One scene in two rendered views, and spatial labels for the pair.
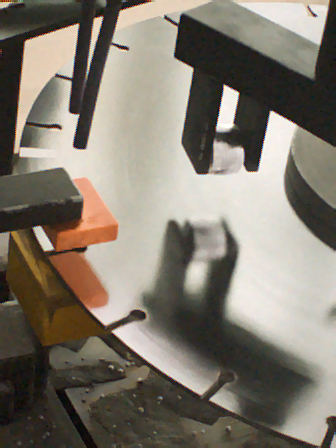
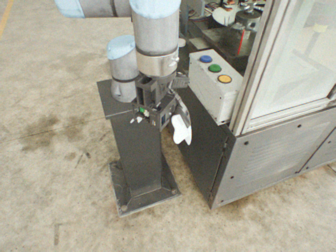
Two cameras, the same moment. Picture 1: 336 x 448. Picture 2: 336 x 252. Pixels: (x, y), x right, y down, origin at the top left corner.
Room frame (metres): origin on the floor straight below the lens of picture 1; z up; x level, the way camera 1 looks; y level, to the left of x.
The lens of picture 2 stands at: (0.26, -1.23, 1.33)
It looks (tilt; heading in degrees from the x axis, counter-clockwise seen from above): 47 degrees down; 101
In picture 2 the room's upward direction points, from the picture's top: straight up
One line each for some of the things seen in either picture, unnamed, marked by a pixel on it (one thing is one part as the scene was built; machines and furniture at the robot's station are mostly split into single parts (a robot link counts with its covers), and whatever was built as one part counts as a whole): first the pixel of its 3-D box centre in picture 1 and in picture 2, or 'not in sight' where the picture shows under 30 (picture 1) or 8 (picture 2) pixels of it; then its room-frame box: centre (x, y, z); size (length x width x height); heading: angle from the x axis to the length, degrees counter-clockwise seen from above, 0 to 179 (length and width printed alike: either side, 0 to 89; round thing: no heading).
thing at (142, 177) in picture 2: not in sight; (137, 144); (-0.05, -0.51, 0.37); 0.40 x 0.40 x 0.75; 31
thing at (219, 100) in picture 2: not in sight; (214, 84); (0.31, -0.50, 0.82); 0.28 x 0.11 x 0.15; 121
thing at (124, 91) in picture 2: not in sight; (127, 81); (-0.05, -0.51, 0.80); 0.15 x 0.15 x 0.10
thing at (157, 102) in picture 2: not in sight; (156, 95); (0.17, -0.88, 1.05); 0.09 x 0.08 x 0.12; 71
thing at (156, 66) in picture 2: not in sight; (158, 58); (0.17, -0.87, 1.13); 0.08 x 0.08 x 0.05
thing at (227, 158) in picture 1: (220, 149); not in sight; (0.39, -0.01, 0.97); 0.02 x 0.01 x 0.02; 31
